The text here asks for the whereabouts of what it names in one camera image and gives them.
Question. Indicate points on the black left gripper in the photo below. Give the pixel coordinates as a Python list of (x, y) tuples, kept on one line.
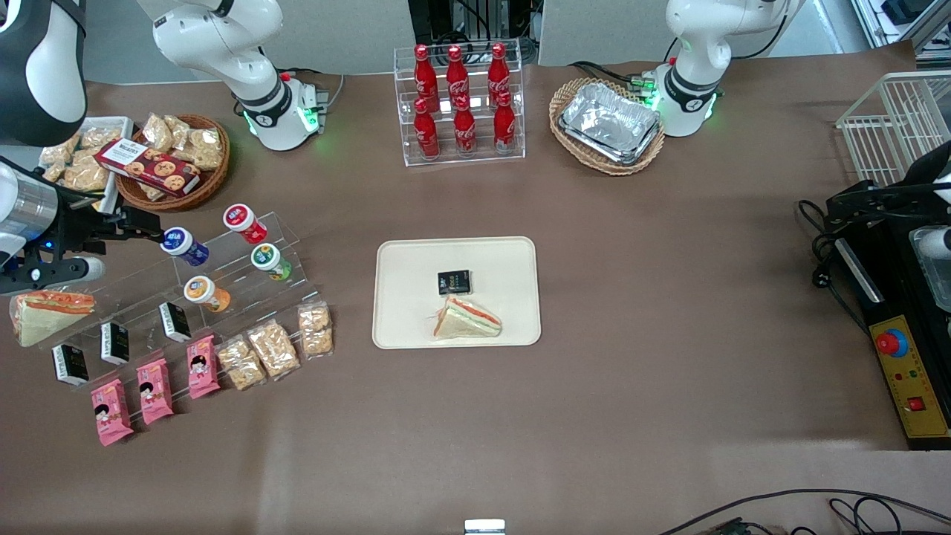
[(911, 195)]

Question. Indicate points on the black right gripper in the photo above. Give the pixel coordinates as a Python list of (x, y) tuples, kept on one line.
[(80, 225)]

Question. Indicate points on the green gum bottle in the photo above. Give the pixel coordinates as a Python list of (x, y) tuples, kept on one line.
[(269, 261)]

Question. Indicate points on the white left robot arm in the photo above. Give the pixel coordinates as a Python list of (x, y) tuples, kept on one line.
[(698, 44)]

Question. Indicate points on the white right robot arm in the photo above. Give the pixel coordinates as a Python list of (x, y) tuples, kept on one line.
[(223, 44)]

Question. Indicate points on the blue gum bottle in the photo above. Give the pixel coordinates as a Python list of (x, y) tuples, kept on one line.
[(184, 246)]

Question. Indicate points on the orange gum bottle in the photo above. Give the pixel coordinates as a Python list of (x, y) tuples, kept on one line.
[(206, 293)]

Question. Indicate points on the white rectangular snack tray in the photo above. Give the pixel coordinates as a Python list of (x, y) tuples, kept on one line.
[(122, 125)]

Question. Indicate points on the red gum bottle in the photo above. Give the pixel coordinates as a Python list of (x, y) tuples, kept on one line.
[(245, 223)]

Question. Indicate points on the silver foil tray stack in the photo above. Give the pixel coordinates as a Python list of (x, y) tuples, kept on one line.
[(609, 122)]

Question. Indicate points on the beige plastic tray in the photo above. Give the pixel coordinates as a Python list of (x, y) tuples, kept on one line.
[(409, 297)]

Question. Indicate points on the clear peanut brittle pack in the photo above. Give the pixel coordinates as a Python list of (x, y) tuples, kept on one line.
[(204, 146), (157, 132), (52, 172), (273, 349), (61, 152), (241, 362), (100, 137), (179, 128), (87, 177), (152, 192), (315, 330)]

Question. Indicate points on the clear acrylic stepped stand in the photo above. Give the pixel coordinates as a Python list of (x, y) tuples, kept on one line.
[(148, 286)]

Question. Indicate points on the red cookie box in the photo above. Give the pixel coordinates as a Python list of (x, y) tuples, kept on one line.
[(148, 167)]

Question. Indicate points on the brown wicker snack basket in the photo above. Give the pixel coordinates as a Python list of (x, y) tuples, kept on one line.
[(208, 182)]

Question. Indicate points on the black machine with yellow panel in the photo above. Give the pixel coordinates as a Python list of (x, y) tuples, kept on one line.
[(888, 293)]

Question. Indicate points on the small black box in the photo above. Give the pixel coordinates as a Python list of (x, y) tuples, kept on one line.
[(454, 282), (115, 342), (175, 322), (70, 364)]

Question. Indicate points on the wrapped triangle sandwich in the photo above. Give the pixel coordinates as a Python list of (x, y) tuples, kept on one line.
[(464, 321), (44, 316)]

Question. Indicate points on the red emergency stop button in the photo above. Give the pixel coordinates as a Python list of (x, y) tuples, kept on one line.
[(890, 343)]

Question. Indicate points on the pink snack pack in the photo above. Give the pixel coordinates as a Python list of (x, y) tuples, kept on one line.
[(154, 391), (111, 412), (202, 367)]

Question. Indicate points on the metal background shelf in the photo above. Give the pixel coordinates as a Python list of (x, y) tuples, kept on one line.
[(906, 11)]

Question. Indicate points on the light wicker basket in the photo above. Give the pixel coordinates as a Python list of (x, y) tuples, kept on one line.
[(594, 166)]

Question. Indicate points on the red cola bottle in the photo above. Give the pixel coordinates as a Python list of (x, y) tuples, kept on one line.
[(422, 70), (498, 70), (464, 130), (504, 125), (426, 134), (455, 74)]

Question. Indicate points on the clear acrylic bottle rack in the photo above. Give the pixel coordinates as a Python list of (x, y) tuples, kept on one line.
[(446, 160)]

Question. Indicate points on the black background equipment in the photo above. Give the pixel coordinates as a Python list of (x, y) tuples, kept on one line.
[(446, 18)]

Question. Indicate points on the small silver white object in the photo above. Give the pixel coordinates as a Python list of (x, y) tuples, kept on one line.
[(484, 527)]

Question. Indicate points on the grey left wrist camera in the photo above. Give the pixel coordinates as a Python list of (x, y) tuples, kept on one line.
[(935, 241)]

